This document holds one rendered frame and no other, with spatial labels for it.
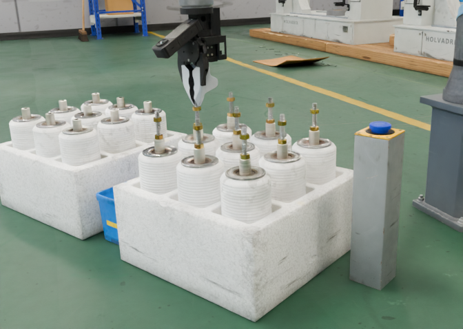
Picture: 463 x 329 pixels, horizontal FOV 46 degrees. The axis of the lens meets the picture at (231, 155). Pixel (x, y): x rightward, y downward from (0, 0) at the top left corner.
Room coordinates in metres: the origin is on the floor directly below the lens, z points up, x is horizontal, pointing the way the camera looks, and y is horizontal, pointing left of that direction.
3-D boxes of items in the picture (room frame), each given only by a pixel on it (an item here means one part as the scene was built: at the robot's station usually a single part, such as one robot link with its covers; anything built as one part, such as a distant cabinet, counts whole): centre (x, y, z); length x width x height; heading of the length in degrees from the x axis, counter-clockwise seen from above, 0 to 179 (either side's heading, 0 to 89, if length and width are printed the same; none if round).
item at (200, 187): (1.03, 0.06, 0.16); 0.10 x 0.10 x 0.18
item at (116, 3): (6.96, 1.32, 0.36); 0.31 x 0.25 x 0.20; 110
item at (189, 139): (1.20, 0.07, 0.25); 0.08 x 0.08 x 0.01
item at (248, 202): (0.95, -0.02, 0.16); 0.10 x 0.10 x 0.18
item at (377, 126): (0.98, -0.28, 0.32); 0.04 x 0.04 x 0.02
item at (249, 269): (1.12, -0.01, 0.09); 0.39 x 0.39 x 0.18; 49
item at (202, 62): (1.18, 0.06, 0.42); 0.05 x 0.02 x 0.09; 42
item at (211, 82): (1.19, 0.05, 0.38); 0.06 x 0.03 x 0.09; 132
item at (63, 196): (1.48, 0.40, 0.09); 0.39 x 0.39 x 0.18; 50
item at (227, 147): (1.12, -0.01, 0.25); 0.08 x 0.08 x 0.01
